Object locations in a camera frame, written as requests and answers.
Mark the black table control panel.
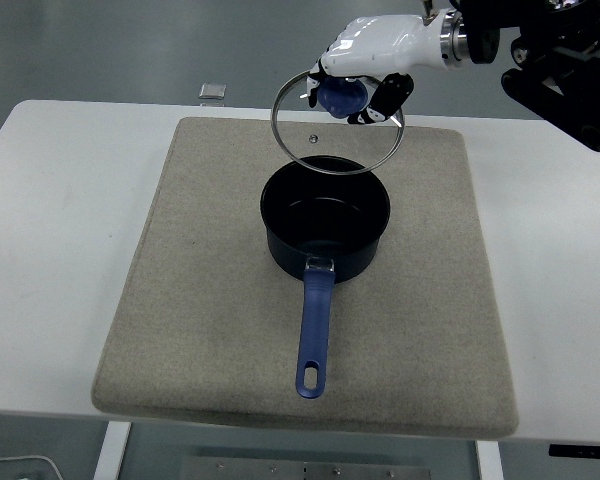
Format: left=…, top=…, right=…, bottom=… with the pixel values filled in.
left=548, top=443, right=600, bottom=459

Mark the dark pot with blue handle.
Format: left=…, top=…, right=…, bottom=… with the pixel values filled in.
left=259, top=155, right=392, bottom=400

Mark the white table leg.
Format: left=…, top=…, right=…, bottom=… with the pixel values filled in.
left=93, top=421, right=133, bottom=480
left=474, top=440, right=504, bottom=480

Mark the beige fabric mat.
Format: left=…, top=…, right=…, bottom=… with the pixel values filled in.
left=90, top=116, right=520, bottom=441

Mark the glass lid with blue knob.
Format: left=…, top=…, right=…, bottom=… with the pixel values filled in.
left=270, top=68, right=406, bottom=177

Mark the white rounded object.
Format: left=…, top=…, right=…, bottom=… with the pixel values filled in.
left=0, top=455, right=61, bottom=480

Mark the grey metal plate with screws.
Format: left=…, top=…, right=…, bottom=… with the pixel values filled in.
left=179, top=455, right=431, bottom=480

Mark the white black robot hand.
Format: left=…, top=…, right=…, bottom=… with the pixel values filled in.
left=304, top=14, right=450, bottom=126

